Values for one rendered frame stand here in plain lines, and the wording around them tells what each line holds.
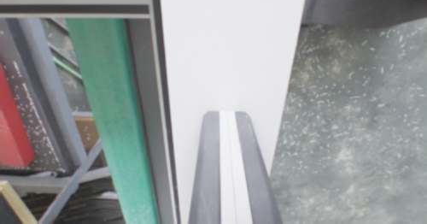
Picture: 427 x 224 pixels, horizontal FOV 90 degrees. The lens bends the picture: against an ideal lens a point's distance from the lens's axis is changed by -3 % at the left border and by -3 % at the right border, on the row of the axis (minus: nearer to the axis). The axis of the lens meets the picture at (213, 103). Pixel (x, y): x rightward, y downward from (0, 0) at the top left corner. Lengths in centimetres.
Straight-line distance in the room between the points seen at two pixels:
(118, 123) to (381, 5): 96
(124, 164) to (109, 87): 8
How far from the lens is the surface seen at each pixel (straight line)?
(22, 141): 70
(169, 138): 17
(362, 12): 99
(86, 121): 101
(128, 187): 24
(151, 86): 18
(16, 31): 60
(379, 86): 138
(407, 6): 108
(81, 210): 139
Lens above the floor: 101
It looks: 61 degrees down
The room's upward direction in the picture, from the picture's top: 178 degrees counter-clockwise
